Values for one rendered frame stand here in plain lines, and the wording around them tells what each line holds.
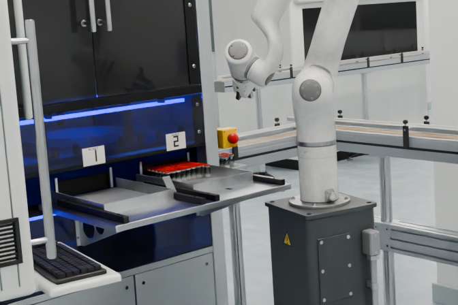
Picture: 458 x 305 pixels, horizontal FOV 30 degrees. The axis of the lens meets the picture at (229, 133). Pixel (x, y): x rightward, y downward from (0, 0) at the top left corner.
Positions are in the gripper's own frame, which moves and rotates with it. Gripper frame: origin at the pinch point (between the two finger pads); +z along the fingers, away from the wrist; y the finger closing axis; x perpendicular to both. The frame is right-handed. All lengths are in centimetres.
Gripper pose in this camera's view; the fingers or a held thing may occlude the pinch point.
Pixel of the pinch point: (248, 90)
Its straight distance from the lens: 288.5
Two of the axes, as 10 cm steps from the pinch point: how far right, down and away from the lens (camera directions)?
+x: -8.3, -4.8, 2.8
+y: 5.4, -8.1, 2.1
